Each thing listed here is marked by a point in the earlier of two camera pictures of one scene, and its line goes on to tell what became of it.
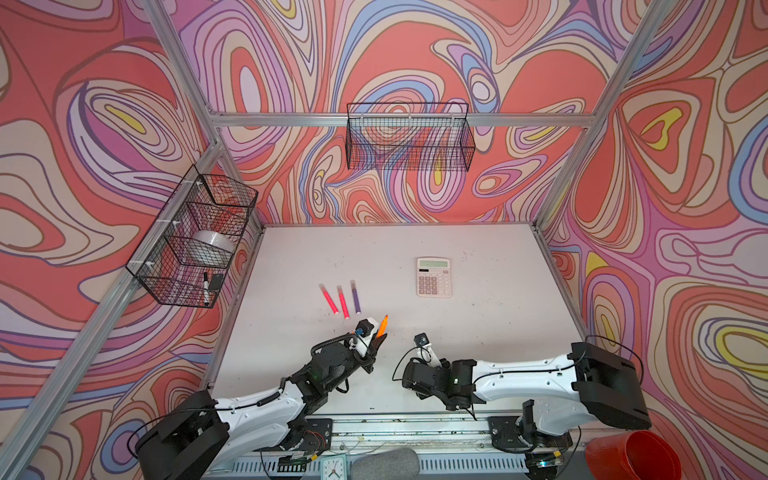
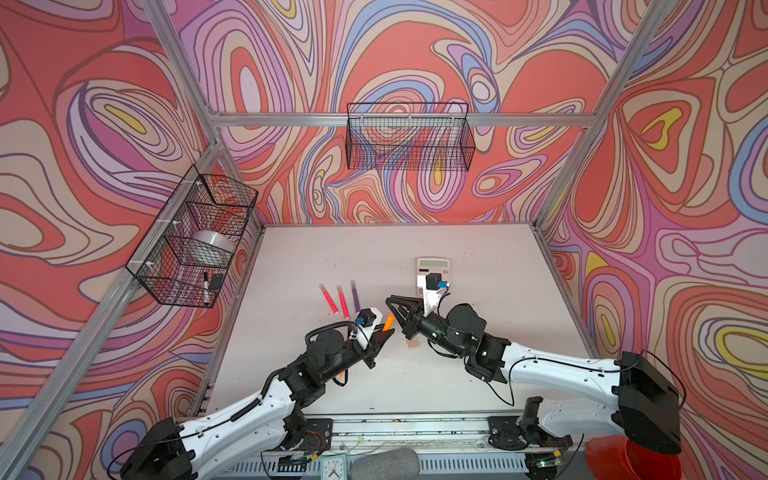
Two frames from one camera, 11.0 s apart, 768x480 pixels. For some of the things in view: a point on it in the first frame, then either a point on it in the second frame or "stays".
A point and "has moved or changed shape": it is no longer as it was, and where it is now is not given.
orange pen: [383, 326] has moved or changed shape
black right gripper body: [442, 398] to [433, 329]
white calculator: [434, 277] stays
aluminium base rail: [446, 444] stays
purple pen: [356, 302] stays
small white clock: [334, 467] stays
